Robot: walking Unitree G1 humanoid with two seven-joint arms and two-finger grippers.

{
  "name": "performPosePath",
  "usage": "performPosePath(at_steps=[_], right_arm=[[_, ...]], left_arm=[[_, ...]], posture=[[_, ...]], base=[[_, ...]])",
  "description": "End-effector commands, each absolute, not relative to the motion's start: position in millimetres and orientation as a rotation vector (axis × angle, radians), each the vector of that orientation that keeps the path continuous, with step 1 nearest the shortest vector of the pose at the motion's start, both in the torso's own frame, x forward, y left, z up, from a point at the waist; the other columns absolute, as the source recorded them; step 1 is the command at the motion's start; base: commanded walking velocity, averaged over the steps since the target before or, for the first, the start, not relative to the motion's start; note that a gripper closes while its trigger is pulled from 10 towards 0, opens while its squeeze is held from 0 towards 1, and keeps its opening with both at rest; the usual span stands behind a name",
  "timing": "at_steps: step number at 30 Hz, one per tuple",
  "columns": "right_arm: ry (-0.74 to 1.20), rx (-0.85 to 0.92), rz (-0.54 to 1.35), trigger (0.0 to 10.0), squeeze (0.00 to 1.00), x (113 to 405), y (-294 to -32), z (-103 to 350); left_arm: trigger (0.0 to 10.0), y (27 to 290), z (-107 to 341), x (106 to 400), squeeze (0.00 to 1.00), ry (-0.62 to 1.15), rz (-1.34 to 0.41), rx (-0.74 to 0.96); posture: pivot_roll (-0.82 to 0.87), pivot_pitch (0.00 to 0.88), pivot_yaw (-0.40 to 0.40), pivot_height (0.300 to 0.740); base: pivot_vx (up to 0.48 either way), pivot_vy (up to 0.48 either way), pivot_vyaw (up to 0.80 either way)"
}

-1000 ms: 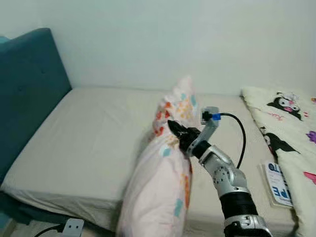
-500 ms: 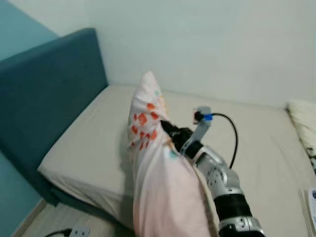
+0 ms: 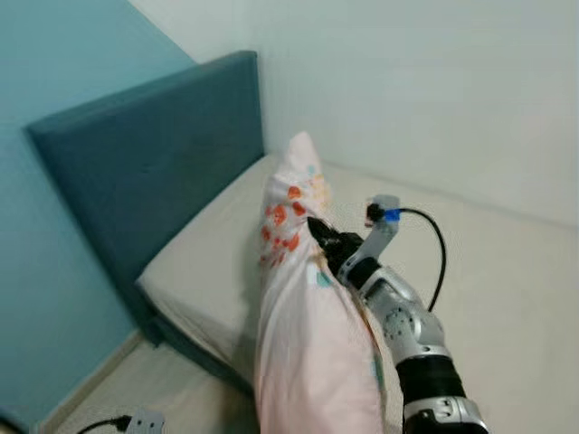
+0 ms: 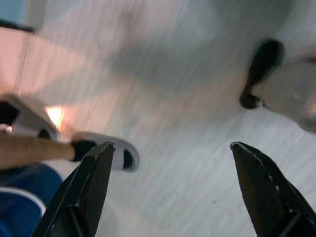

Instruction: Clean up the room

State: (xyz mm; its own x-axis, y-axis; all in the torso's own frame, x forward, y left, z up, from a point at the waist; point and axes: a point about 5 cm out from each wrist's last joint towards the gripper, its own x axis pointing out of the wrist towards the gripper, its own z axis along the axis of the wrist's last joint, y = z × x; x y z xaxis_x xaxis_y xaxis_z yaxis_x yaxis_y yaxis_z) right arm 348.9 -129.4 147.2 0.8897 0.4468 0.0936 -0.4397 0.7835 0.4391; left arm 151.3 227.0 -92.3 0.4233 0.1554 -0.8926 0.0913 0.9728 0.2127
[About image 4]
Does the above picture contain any blue bucket with white handle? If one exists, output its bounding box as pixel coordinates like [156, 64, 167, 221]
[0, 164, 62, 237]

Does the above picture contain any grey white slipper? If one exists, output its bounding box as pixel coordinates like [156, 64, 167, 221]
[71, 132, 140, 172]
[0, 95, 61, 141]

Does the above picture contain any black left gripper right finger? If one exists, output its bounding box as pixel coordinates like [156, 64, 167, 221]
[230, 142, 316, 237]

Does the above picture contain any person in black shorts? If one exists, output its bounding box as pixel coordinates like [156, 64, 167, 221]
[0, 98, 134, 171]

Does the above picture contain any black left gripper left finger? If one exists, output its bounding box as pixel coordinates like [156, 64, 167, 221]
[32, 142, 117, 237]

